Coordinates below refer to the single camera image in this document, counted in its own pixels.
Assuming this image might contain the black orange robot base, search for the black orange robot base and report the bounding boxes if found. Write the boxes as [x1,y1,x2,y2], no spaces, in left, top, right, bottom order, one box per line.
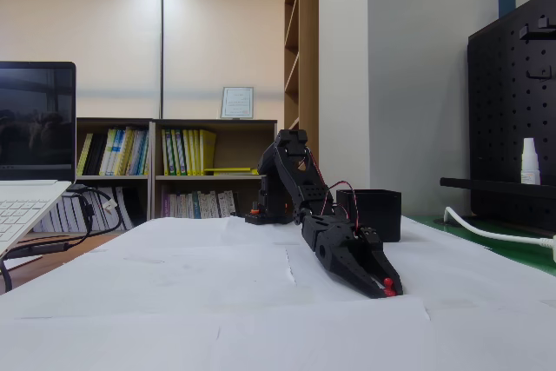
[244,203,291,226]

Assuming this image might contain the black square box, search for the black square box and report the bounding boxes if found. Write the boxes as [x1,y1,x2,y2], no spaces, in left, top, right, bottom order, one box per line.
[336,189,402,243]

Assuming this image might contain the white paper sheet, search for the white paper sheet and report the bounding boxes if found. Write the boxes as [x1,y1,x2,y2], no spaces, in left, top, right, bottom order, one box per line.
[0,313,221,371]
[225,213,556,318]
[424,301,556,371]
[215,296,432,371]
[8,215,297,319]

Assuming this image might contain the flat lying yellow folder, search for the flat lying yellow folder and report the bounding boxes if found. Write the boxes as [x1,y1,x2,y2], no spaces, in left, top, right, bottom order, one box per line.
[203,166,261,176]

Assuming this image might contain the wide low wooden bookshelf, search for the wide low wooden bookshelf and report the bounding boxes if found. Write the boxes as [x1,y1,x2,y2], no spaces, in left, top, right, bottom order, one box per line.
[149,118,278,220]

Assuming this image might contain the green desk mat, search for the green desk mat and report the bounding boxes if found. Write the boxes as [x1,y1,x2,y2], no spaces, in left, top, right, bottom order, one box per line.
[406,213,556,279]

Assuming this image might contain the thick yellow binder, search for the thick yellow binder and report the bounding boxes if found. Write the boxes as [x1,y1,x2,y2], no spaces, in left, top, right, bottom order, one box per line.
[199,129,217,176]

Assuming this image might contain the framed certificate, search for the framed certificate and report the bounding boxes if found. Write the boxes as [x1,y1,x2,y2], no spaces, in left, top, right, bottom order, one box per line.
[220,86,255,120]

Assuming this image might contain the tall wooden bookshelf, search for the tall wooden bookshelf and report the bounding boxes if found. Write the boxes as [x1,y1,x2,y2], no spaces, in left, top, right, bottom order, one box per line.
[284,0,321,216]

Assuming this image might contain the white power strip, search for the white power strip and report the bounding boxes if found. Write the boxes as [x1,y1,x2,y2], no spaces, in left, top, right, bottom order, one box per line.
[538,235,556,263]

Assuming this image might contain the small white bottle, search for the small white bottle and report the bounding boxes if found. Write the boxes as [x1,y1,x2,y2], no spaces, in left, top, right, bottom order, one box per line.
[520,137,543,185]

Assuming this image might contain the black pegboard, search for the black pegboard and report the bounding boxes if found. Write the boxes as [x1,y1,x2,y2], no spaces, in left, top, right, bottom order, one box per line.
[467,0,556,233]

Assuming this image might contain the narrow low wooden bookshelf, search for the narrow low wooden bookshelf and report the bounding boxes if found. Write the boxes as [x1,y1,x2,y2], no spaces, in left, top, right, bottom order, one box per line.
[76,117,154,233]

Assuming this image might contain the black book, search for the black book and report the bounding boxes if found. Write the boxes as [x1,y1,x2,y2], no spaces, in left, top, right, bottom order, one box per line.
[83,132,108,176]

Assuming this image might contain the leaning yellow book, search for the leaning yellow book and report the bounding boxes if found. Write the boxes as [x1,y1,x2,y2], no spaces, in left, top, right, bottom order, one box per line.
[76,132,95,176]

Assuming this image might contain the white laptop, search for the white laptop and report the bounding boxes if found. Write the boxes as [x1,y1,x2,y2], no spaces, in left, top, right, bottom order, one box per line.
[0,61,77,257]

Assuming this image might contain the red white servo wire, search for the red white servo wire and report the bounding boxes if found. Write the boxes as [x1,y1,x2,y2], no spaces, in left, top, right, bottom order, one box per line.
[322,180,362,234]

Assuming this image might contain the white power cable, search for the white power cable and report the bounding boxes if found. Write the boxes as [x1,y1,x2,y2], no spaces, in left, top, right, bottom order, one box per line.
[443,206,556,247]

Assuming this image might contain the black cable with white tag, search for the black cable with white tag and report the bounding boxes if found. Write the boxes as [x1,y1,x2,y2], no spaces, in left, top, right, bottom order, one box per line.
[86,187,123,233]

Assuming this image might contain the black laptop cable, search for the black laptop cable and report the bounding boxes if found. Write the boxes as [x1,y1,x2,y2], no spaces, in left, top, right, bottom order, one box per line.
[8,186,96,257]

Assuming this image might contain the thick black curved cable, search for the thick black curved cable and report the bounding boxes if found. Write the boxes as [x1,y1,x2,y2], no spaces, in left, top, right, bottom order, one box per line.
[0,253,14,294]

